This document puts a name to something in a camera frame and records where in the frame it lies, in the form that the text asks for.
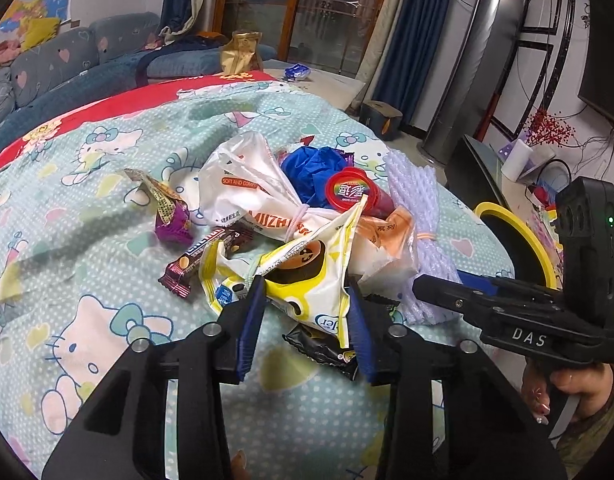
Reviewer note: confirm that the white paper roll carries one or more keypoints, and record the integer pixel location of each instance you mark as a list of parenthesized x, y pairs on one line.
[(517, 160)]

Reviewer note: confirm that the black snack wrapper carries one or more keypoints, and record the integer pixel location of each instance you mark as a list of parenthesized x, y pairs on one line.
[(322, 347)]

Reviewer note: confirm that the red berry decoration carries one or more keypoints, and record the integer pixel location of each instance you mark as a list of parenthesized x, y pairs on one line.
[(549, 130)]

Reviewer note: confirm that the purple and gold candy wrapper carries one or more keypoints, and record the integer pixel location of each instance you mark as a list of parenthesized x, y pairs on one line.
[(174, 220)]

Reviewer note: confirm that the orange and white packet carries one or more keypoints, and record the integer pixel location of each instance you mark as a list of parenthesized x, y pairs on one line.
[(382, 240)]

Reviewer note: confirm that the blue plastic bag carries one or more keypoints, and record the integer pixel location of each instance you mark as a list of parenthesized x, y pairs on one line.
[(309, 170)]

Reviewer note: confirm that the white coffee table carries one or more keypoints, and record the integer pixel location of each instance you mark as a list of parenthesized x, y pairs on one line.
[(332, 85)]

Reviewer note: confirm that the red blanket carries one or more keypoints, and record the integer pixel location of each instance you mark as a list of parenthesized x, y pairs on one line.
[(87, 110)]

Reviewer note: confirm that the white plastic bag orange print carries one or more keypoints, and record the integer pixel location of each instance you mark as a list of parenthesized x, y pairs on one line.
[(247, 175)]

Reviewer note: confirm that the black wall frame decoration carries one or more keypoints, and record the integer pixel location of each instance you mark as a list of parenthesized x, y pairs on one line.
[(537, 42)]

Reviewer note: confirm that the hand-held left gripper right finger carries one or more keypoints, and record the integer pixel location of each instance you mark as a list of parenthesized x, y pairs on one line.
[(359, 330)]

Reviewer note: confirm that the person's right forearm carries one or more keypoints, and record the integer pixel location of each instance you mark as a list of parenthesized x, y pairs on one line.
[(599, 425)]

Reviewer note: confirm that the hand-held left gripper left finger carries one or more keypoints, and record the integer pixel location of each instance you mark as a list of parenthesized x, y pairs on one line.
[(249, 320)]

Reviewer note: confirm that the yellow cushion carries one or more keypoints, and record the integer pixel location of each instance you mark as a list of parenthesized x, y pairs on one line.
[(39, 32)]

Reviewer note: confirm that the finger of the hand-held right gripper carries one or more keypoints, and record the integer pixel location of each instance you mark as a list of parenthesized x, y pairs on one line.
[(517, 290), (447, 295)]

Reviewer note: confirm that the tv stand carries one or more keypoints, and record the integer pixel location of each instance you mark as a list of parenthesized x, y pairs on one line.
[(477, 170)]

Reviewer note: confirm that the dark purple small wrapper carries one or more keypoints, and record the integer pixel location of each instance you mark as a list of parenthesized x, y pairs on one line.
[(347, 156)]

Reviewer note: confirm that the red lidded cup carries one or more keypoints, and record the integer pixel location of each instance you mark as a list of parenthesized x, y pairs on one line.
[(352, 192)]

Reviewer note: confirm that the wall map poster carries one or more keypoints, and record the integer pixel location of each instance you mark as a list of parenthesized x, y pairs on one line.
[(42, 0)]

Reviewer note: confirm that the wooden framed glass door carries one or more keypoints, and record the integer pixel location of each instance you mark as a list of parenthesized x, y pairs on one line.
[(307, 5)]

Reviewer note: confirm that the yellow and white snack wrapper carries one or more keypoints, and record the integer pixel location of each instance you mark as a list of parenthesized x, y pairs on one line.
[(302, 280)]

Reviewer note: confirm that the yellow and black trash bin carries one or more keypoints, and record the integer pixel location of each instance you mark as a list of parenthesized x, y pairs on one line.
[(529, 240)]

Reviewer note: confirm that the cat print blanket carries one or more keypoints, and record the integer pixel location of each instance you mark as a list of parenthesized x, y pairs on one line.
[(87, 220)]

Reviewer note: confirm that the black television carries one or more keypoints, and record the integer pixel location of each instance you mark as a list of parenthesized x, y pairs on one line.
[(604, 75)]

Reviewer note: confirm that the blue and white packet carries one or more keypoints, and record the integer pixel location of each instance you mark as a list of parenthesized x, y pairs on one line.
[(298, 72)]

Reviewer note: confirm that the gold paper bag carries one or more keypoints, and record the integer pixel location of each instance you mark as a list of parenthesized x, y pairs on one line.
[(242, 52)]

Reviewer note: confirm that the brown chocolate bar wrapper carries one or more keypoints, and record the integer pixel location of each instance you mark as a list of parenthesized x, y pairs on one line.
[(197, 260)]

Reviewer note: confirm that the person's right hand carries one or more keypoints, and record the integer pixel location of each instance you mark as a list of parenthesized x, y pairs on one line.
[(587, 382)]

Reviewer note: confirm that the silver tower air conditioner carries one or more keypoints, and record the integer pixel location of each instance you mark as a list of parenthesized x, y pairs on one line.
[(472, 60)]

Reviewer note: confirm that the brown storage box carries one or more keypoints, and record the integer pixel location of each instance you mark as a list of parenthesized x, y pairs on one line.
[(382, 120)]

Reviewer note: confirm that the blue heart print sofa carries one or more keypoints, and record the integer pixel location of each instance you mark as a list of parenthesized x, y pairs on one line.
[(62, 60)]

